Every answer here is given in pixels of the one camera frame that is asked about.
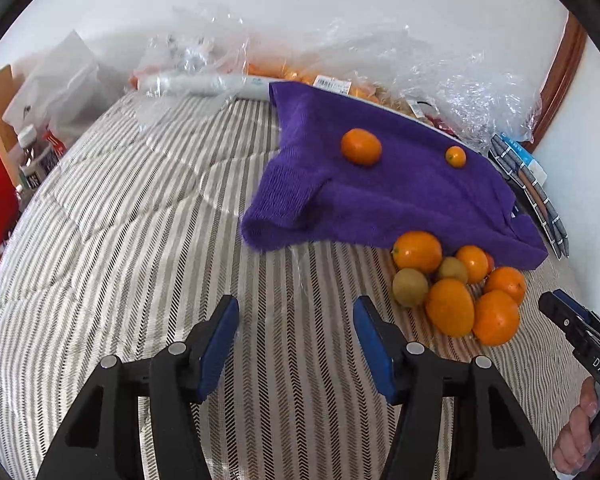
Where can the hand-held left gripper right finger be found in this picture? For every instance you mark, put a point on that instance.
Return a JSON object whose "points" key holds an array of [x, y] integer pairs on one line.
{"points": [[375, 350]]}

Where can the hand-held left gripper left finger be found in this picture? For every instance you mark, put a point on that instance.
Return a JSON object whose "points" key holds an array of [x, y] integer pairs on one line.
{"points": [[215, 350]]}

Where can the white-capped bottle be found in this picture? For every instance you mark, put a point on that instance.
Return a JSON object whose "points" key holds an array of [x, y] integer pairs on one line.
{"points": [[27, 147]]}

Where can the wooden door frame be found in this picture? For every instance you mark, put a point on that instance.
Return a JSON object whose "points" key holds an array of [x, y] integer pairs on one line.
{"points": [[562, 75]]}

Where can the brown kiwi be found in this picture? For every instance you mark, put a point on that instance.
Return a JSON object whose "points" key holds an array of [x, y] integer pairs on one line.
{"points": [[410, 287], [452, 270]]}

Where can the red apple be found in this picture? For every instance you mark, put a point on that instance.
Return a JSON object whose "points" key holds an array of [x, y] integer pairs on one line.
{"points": [[490, 261]]}

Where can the grey checked cloth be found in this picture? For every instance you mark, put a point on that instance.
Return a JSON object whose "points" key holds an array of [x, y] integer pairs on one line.
{"points": [[535, 195]]}

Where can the white plastic bag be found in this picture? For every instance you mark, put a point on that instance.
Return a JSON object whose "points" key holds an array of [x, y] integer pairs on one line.
{"points": [[60, 85]]}

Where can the purple towel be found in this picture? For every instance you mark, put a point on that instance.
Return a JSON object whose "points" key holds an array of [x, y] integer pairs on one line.
{"points": [[405, 200]]}

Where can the small orange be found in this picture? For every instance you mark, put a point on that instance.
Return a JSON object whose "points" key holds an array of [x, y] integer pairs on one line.
{"points": [[455, 156]]}

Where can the crumpled clear plastic bag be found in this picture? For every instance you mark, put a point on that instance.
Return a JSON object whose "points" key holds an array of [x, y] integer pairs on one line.
{"points": [[460, 80]]}

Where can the blue tissue pack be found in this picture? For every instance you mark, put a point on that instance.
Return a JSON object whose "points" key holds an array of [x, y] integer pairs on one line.
{"points": [[527, 155]]}

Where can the person's right hand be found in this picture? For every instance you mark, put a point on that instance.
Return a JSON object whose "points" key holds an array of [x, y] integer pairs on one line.
{"points": [[572, 440]]}

